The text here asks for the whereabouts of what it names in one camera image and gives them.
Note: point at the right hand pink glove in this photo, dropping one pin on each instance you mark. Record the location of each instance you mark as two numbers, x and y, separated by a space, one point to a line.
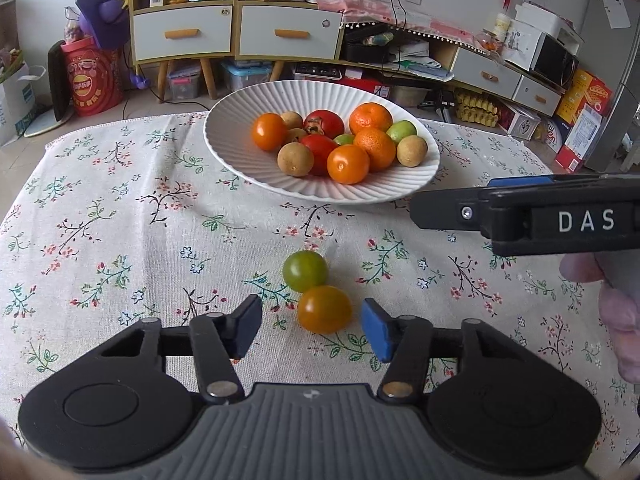
618 312

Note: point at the clear storage bin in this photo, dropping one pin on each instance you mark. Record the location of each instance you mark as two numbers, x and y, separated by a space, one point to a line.
241 75

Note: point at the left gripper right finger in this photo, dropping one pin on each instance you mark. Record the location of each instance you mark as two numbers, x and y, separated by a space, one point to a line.
407 344

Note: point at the floral tablecloth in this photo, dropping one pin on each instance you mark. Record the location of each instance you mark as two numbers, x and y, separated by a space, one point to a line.
135 219

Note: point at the red box under bench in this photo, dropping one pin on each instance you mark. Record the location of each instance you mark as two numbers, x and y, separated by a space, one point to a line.
370 85

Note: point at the orange cherry tomato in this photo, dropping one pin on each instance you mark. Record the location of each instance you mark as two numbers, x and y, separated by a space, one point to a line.
269 132

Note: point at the large orange mandarin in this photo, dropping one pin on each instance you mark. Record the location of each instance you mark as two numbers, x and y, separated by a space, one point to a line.
370 115

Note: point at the red tomato lower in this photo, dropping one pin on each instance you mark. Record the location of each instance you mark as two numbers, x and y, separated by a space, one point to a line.
320 146

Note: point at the wooden cabinet with drawers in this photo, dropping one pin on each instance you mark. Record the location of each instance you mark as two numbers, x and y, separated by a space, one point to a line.
279 31

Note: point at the green tomato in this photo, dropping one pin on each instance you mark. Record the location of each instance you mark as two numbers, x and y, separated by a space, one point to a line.
305 270

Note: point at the red snack bucket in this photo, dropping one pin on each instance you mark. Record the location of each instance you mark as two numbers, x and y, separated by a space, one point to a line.
94 77

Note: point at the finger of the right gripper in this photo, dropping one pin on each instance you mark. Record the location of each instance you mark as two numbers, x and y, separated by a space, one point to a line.
532 218
545 179

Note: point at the red tomato top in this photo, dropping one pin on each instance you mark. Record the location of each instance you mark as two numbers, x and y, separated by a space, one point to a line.
324 122

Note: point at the purple plush toy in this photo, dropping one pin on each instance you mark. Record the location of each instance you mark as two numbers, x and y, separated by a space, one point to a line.
106 21

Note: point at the red tomato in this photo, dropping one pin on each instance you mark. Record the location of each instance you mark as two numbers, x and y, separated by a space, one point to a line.
324 122
320 146

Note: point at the orange tomato in plate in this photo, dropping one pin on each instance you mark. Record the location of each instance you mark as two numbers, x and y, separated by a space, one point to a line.
348 164

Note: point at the brown longan fruit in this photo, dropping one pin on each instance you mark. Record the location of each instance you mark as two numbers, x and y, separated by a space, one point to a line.
411 151
295 160

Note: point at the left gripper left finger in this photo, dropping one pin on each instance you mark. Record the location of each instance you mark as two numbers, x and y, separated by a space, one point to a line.
213 341

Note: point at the small mandarin in plate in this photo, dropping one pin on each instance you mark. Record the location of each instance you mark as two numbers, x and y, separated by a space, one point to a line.
380 148

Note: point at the green fruit in plate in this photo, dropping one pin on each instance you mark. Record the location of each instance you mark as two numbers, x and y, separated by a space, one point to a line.
344 139

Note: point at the white paper bag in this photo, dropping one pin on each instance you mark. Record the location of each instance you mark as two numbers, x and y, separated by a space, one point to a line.
18 102

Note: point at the yellow orange tomato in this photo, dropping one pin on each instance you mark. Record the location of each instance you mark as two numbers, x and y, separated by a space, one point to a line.
324 310

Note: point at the longan in plate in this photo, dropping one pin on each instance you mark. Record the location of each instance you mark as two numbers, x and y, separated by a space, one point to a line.
295 135
292 120

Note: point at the white microwave oven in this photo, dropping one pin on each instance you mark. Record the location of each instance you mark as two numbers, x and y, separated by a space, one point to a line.
538 53

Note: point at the low white drawer cabinet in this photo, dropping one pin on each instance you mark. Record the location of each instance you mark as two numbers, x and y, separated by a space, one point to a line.
483 72

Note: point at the grey refrigerator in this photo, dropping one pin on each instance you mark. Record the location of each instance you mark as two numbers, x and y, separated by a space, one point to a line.
610 31

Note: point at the white ribbed plate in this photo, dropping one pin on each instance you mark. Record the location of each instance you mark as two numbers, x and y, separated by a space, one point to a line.
228 135

